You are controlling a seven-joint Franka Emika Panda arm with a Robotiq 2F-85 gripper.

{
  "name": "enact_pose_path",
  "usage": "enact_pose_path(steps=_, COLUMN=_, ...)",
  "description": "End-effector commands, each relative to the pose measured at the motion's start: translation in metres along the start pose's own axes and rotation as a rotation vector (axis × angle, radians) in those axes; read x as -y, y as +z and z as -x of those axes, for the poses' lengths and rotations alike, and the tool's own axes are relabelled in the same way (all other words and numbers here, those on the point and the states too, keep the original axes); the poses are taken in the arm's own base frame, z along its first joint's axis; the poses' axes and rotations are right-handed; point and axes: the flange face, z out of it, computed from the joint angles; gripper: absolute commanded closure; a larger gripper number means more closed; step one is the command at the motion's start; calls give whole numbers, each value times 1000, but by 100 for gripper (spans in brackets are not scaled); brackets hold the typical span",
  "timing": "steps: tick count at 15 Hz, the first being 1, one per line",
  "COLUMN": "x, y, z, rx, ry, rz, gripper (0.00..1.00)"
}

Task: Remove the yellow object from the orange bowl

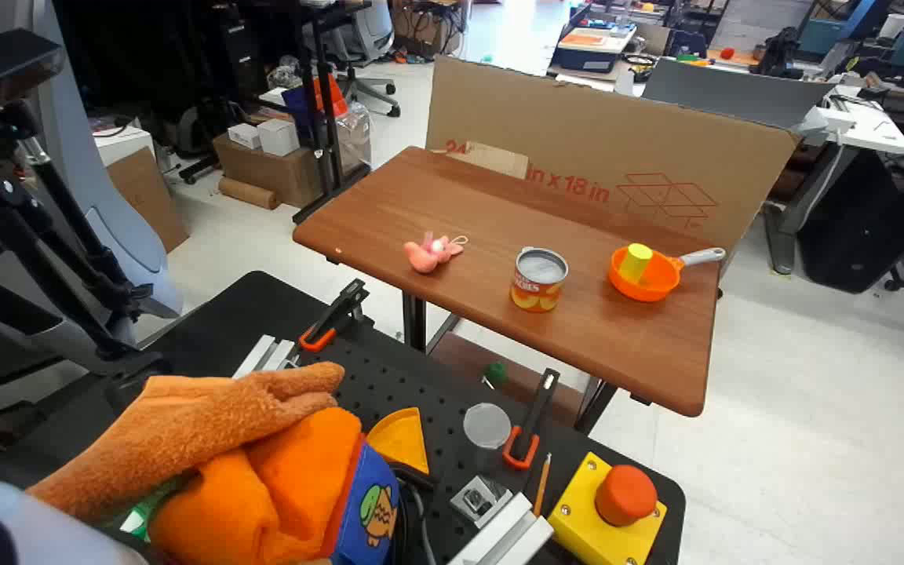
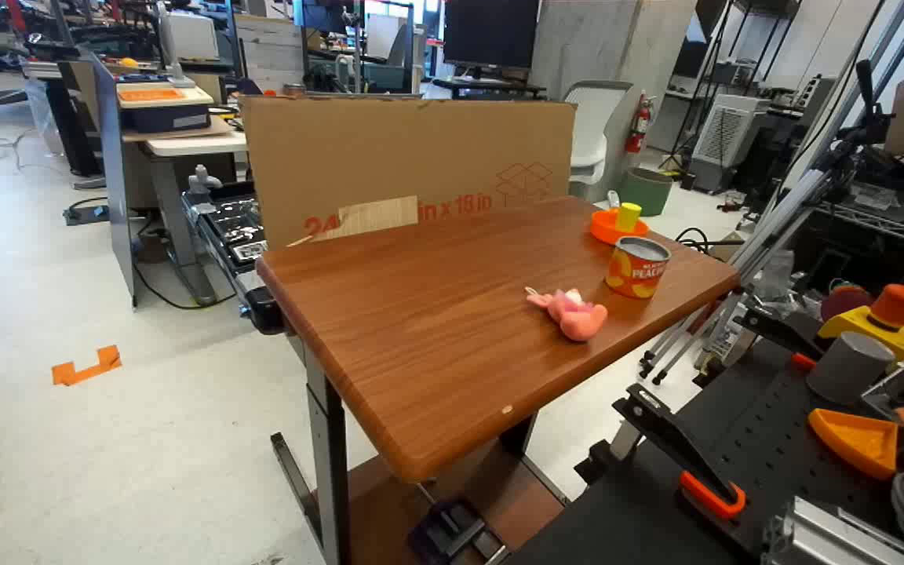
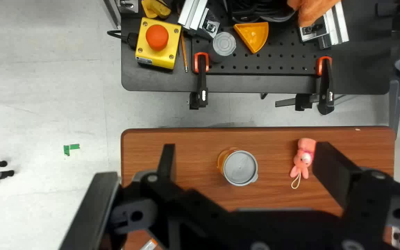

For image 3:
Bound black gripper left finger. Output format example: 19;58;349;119
156;144;176;180

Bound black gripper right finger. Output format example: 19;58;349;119
312;141;362;206

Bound pink plush toy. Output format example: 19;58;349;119
288;137;316;188

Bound brown wooden table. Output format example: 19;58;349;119
119;124;397;250

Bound orange black clamp right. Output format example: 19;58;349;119
274;55;334;115

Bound orange black clamp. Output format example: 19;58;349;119
274;55;334;115
188;51;208;109

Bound orange black clamp left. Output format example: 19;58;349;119
188;51;208;109

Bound silver can with orange label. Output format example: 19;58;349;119
216;147;258;187

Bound green tape mark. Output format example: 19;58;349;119
62;144;80;155

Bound yellow emergency stop box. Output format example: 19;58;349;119
134;16;181;69

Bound pencil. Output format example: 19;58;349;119
178;33;188;73

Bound grey round disc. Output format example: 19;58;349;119
210;31;235;56

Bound black perforated cart top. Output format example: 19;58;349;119
120;0;392;94

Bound yellow wedge piece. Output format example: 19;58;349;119
233;22;269;54

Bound aluminium extrusion bracket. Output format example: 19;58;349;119
177;0;220;38

